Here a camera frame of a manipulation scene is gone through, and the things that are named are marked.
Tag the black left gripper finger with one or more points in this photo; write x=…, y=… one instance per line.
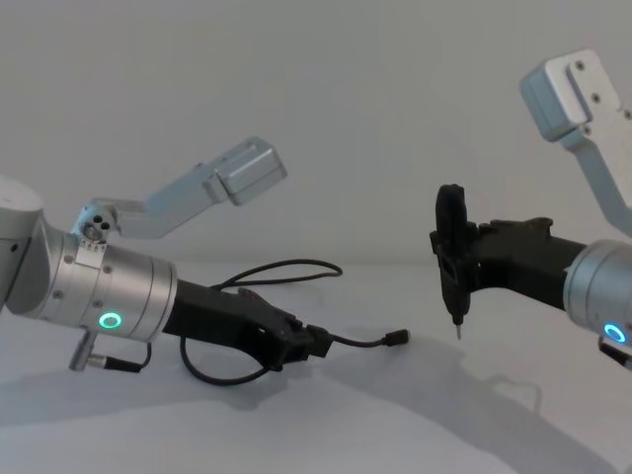
x=281, y=359
x=308, y=335

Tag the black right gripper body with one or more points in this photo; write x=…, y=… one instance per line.
x=523, y=261

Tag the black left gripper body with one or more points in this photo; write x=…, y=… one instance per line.
x=222, y=316

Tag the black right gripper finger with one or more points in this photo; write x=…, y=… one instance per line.
x=454, y=266
x=450, y=210

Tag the black pointed tool metal tip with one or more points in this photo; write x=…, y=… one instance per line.
x=456, y=311

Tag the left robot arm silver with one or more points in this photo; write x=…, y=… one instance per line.
x=123, y=291

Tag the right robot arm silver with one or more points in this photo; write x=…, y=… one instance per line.
x=592, y=276

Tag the white table cloth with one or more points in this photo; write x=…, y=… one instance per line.
x=345, y=410

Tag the white curtain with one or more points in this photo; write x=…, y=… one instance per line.
x=316, y=99

